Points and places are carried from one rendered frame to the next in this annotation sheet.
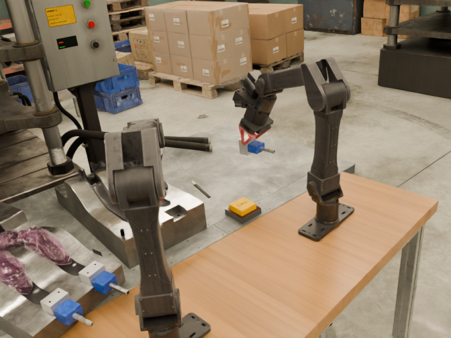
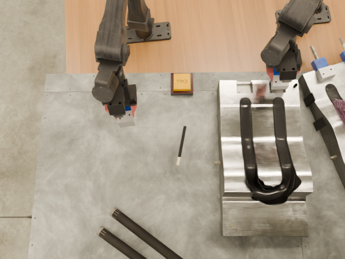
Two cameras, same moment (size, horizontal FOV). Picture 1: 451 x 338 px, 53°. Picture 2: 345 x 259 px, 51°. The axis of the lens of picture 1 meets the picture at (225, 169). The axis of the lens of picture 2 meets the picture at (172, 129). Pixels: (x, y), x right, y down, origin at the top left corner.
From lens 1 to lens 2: 165 cm
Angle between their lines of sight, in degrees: 75
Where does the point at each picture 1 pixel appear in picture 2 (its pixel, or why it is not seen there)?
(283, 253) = (195, 30)
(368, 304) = not seen: hidden behind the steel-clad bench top
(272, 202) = (152, 80)
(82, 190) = (301, 163)
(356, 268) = not seen: outside the picture
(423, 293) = (28, 109)
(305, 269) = (198, 10)
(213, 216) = (203, 99)
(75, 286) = (338, 74)
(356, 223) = not seen: hidden behind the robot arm
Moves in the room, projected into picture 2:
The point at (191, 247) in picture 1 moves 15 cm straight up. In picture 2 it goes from (240, 79) to (247, 60)
